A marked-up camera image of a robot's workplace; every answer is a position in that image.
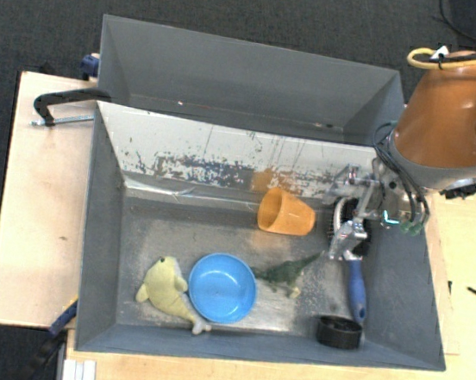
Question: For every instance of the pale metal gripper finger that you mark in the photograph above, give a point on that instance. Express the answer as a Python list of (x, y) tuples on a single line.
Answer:
[(359, 180), (347, 234)]

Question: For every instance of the orange plastic cup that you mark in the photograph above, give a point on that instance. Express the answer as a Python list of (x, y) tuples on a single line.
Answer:
[(287, 215)]

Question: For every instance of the green toy dinosaur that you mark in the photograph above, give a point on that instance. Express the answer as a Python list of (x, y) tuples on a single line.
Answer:
[(285, 273)]

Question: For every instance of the black round lid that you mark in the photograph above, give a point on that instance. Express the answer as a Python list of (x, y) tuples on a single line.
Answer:
[(338, 333)]

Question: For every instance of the small black screw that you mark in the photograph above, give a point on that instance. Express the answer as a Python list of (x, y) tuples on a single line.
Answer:
[(474, 291)]

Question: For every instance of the blue plastic bowl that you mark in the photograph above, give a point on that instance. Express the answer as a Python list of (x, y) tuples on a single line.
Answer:
[(222, 289)]

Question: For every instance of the grey metal bin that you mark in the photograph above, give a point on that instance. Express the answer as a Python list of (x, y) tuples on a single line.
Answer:
[(244, 77)]

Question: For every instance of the yellow-green plush dolphin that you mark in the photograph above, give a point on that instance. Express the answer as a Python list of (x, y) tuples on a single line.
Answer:
[(164, 288)]

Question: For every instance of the black cylinder on white bracket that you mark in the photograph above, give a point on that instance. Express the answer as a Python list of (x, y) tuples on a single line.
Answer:
[(464, 188)]

